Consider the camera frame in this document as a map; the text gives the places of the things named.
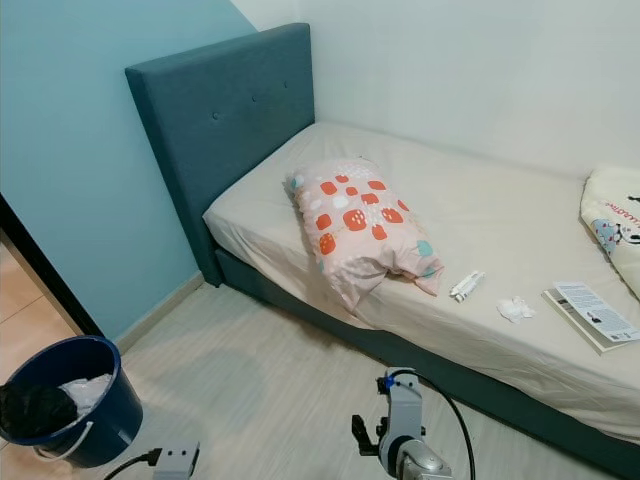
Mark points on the crumpled white tissue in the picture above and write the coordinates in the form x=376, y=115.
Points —
x=515, y=309

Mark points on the cream quilt with cartoon print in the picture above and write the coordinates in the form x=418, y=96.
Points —
x=615, y=215

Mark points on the small white tube packet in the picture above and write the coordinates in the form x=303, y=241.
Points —
x=466, y=286

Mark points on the blue plastic bucket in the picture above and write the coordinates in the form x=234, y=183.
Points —
x=115, y=420

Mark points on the black crumpled garment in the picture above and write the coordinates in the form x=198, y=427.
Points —
x=35, y=410

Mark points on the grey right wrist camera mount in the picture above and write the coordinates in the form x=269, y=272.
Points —
x=403, y=415

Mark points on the mattress with beige sheet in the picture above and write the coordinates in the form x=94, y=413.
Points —
x=490, y=220

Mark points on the pink pillow with orange print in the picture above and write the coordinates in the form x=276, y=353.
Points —
x=360, y=230

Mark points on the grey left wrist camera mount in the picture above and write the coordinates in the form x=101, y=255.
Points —
x=178, y=460

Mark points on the dark door frame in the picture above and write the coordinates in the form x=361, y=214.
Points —
x=50, y=275

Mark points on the blue-grey fabric headboard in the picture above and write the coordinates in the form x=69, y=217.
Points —
x=220, y=120

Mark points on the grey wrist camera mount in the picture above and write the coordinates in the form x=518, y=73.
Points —
x=178, y=460
x=403, y=415

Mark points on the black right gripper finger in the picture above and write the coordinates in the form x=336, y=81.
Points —
x=359, y=428

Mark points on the dark teal bed base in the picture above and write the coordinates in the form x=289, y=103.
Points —
x=460, y=385

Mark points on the beige skirting board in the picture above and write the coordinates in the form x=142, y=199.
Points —
x=160, y=310

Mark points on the white paperback book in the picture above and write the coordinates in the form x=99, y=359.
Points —
x=595, y=315

